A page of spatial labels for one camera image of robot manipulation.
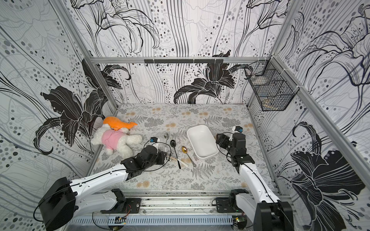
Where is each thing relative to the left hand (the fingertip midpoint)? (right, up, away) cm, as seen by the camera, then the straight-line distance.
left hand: (168, 157), depth 83 cm
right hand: (+33, +13, +2) cm, 35 cm away
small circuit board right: (+39, -28, -12) cm, 50 cm away
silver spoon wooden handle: (+7, -3, +5) cm, 9 cm away
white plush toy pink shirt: (-36, +12, +7) cm, 39 cm away
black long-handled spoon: (+2, +6, +12) cm, 13 cm away
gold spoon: (+10, +2, +9) cm, 14 cm away
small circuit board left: (-22, -29, -11) cm, 38 cm away
